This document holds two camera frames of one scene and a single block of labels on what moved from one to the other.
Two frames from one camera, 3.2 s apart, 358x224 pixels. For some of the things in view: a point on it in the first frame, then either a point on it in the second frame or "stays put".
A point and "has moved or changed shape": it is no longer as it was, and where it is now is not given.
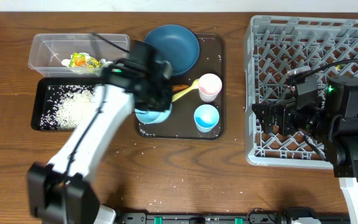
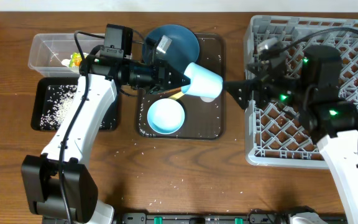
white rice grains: x=66 y=106 stays put
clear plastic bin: x=75 y=55 stays put
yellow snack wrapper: x=79 y=60 stays put
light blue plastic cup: x=206 y=117 -> x=204 y=82
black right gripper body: x=278 y=115 -> x=257 y=90
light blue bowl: x=150 y=117 has moved or changed shape
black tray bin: x=59 y=104 stays put
